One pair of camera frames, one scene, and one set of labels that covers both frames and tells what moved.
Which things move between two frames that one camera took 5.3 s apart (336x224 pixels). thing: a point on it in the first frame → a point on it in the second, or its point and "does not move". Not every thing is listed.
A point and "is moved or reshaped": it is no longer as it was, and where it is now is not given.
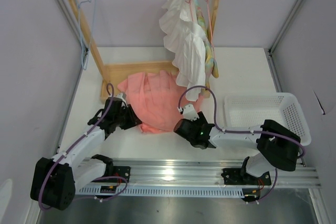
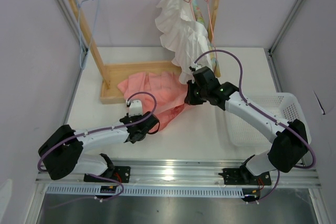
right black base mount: [235, 177] does not move
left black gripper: [133, 120] → [132, 117]
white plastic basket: [251, 110] does not move
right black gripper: [202, 120] → [190, 99]
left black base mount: [121, 171] does not move
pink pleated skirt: [157, 99] is moved or reshaped
